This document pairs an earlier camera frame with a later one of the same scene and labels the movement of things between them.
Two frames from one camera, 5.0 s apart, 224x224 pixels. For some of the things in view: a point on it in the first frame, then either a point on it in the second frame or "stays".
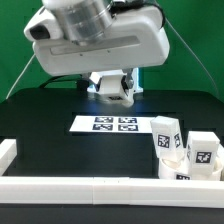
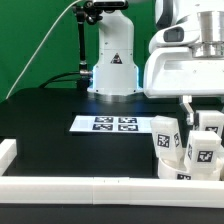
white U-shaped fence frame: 103,190 stays
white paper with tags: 113,124 stays
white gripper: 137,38 -> 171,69
